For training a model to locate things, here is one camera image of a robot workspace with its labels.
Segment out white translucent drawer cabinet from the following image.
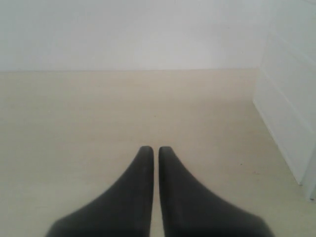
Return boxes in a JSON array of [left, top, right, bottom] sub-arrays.
[[253, 0, 316, 201]]

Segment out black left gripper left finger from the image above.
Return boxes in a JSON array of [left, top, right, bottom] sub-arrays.
[[46, 146, 154, 237]]

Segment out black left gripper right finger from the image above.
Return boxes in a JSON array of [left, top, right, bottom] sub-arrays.
[[158, 146, 271, 237]]

